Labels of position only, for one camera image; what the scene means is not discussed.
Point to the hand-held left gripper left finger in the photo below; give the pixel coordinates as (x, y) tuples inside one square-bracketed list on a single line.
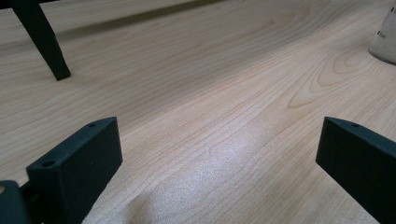
[(77, 168)]

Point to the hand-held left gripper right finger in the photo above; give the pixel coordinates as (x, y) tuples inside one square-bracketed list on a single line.
[(358, 161)]

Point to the beige measuring cup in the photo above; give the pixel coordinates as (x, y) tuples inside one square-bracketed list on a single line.
[(384, 39)]

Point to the black stand leg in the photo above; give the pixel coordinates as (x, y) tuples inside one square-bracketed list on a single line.
[(43, 37)]

